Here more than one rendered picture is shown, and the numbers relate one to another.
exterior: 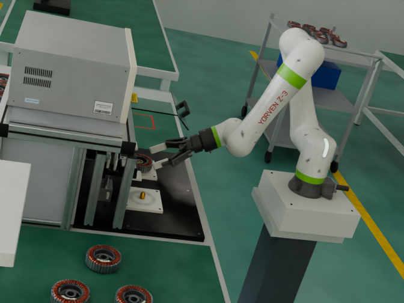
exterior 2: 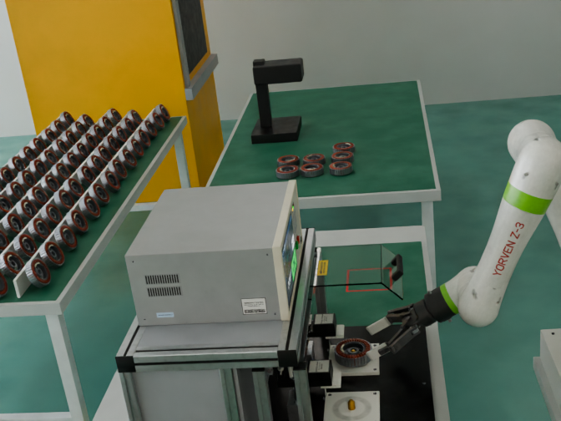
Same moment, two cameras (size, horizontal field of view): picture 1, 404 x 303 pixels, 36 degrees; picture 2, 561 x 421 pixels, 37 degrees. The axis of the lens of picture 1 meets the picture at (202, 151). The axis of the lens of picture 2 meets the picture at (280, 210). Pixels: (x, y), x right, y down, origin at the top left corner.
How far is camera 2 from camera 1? 0.58 m
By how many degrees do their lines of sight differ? 22
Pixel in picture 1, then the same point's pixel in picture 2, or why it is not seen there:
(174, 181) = (405, 372)
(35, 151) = (175, 381)
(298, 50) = (523, 160)
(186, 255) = not seen: outside the picture
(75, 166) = (229, 392)
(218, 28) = (543, 83)
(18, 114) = (149, 337)
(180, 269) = not seen: outside the picture
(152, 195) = (367, 402)
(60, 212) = not seen: outside the picture
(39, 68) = (162, 275)
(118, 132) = (275, 337)
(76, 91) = (214, 291)
